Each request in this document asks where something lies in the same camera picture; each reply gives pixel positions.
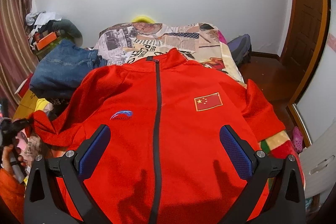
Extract red zip jacket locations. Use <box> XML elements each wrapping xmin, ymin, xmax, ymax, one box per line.
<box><xmin>25</xmin><ymin>49</ymin><xmax>305</xmax><ymax>223</ymax></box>

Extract person left hand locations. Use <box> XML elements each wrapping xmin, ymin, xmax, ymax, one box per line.
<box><xmin>2</xmin><ymin>139</ymin><xmax>26</xmax><ymax>181</ymax></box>

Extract yellow cardboard box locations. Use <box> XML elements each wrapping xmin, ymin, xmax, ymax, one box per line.
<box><xmin>13</xmin><ymin>89</ymin><xmax>49</xmax><ymax>120</ymax></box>

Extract pink croc shoe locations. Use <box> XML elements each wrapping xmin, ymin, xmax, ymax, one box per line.
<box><xmin>292</xmin><ymin>126</ymin><xmax>303</xmax><ymax>154</ymax></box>

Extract blue denim jeans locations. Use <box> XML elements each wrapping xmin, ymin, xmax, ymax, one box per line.
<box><xmin>29</xmin><ymin>39</ymin><xmax>107</xmax><ymax>100</ymax></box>

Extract orange box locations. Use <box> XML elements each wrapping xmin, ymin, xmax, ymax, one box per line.
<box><xmin>36</xmin><ymin>32</ymin><xmax>58</xmax><ymax>51</ymax></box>

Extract white papers pile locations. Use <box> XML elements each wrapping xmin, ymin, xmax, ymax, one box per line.
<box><xmin>25</xmin><ymin>11</ymin><xmax>62</xmax><ymax>26</ymax></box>

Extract dark green cloth bundle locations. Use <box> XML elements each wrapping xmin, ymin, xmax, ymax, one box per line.
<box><xmin>51</xmin><ymin>19</ymin><xmax>83</xmax><ymax>47</ymax></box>

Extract purple grey backpack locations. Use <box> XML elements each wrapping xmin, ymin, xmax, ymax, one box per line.
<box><xmin>228</xmin><ymin>34</ymin><xmax>252</xmax><ymax>66</ymax></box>

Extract newspaper print bed sheet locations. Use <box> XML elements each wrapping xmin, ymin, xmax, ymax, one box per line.
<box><xmin>94</xmin><ymin>22</ymin><xmax>244</xmax><ymax>84</ymax></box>

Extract striped maroon curtain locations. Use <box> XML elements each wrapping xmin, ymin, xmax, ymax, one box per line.
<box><xmin>1</xmin><ymin>0</ymin><xmax>38</xmax><ymax>116</ymax></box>

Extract yellow pillow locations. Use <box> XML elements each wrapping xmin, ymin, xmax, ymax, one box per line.
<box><xmin>131</xmin><ymin>15</ymin><xmax>155</xmax><ymax>24</ymax></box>

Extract brown wooden door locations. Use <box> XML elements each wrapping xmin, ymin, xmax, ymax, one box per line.
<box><xmin>280</xmin><ymin>0</ymin><xmax>330</xmax><ymax>105</ymax></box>

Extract white cabinet with handle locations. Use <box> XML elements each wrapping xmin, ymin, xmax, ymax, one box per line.
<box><xmin>299</xmin><ymin>123</ymin><xmax>336</xmax><ymax>198</ymax></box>

